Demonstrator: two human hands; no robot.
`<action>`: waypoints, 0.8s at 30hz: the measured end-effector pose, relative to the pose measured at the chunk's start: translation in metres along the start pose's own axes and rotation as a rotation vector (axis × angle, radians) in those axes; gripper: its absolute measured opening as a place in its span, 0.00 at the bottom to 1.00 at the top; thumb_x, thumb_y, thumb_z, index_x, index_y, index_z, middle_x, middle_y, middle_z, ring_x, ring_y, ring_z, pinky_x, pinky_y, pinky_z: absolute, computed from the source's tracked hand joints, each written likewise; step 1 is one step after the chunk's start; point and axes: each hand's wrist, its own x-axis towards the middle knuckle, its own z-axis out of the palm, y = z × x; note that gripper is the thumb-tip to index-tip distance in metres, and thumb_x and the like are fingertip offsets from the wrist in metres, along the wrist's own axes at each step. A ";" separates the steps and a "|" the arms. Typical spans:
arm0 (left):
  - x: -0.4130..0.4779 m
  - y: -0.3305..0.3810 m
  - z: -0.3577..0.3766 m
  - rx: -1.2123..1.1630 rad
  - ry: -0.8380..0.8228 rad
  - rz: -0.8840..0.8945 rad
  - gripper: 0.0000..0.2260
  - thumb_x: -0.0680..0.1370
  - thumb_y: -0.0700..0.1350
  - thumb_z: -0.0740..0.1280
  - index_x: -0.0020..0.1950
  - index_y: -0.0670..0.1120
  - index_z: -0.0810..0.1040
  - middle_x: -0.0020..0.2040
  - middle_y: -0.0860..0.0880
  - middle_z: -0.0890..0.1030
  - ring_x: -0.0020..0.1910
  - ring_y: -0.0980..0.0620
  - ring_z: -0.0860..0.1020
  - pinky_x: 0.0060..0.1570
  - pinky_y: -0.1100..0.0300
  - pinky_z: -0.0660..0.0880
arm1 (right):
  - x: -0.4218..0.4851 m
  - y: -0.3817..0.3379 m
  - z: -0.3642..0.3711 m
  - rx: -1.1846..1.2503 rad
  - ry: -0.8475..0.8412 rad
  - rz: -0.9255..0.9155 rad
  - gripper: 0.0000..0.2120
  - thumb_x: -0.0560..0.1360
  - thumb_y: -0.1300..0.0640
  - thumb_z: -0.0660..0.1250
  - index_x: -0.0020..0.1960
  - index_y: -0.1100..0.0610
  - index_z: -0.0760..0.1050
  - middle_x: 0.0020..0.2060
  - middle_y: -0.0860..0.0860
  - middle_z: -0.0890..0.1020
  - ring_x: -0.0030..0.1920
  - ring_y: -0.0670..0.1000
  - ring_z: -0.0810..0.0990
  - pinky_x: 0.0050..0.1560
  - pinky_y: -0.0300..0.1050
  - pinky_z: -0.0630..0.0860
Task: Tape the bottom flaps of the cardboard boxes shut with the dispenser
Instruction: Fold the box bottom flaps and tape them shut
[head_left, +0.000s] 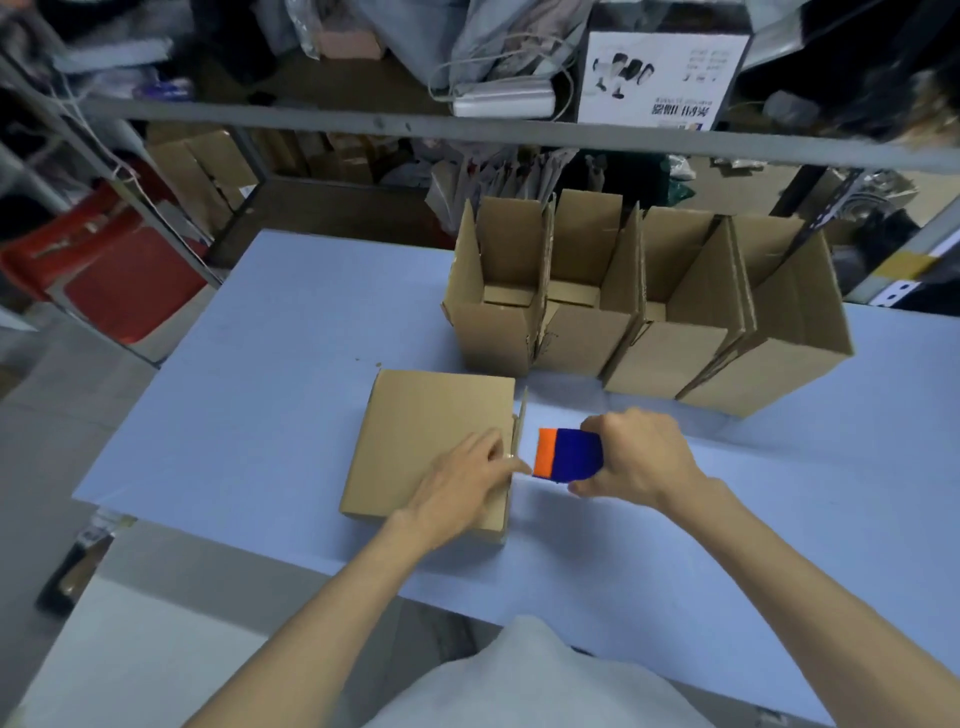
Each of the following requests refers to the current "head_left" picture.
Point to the person's left forearm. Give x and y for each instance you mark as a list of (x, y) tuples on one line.
[(315, 630)]

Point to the white glossy cabinet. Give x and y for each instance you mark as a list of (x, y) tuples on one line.
[(150, 645)]

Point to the plain brown cardboard box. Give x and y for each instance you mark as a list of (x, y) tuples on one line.
[(427, 427)]

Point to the person's left hand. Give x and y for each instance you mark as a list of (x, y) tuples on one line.
[(450, 495)]

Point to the white power strip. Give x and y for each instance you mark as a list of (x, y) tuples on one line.
[(502, 99)]

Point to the person's right forearm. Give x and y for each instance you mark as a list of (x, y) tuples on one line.
[(810, 592)]

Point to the orange blue tape dispenser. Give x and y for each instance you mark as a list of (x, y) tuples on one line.
[(570, 454)]

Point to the grey metal shelving rack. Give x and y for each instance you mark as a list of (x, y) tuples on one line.
[(300, 122)]

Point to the white perforated rack post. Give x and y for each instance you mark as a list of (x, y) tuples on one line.
[(892, 292)]

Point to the person's white shirt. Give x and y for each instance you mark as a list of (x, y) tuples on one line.
[(540, 682)]

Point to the dark green bag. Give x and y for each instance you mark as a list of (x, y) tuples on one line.
[(637, 176)]

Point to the person's right hand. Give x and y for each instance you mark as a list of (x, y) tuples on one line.
[(645, 457)]

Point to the bundle of grey paper bags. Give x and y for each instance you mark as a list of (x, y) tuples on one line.
[(487, 176)]

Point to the pile of grey plastic mailers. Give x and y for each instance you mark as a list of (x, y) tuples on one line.
[(465, 30)]

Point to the silver reflective roll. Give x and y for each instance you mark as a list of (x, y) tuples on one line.
[(877, 191)]

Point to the large brown storage cardboard box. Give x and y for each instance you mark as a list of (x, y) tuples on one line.
[(195, 172)]

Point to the white black printed box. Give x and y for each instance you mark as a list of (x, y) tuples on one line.
[(660, 75)]

